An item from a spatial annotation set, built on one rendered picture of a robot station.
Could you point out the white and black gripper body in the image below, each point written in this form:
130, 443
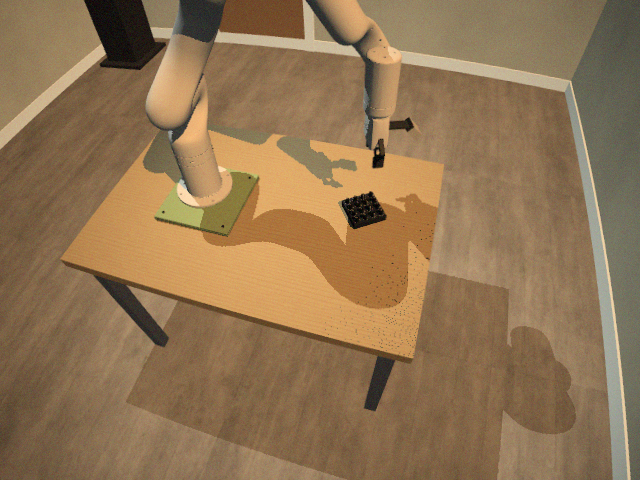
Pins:
376, 128

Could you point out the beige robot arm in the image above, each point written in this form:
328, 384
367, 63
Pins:
177, 89

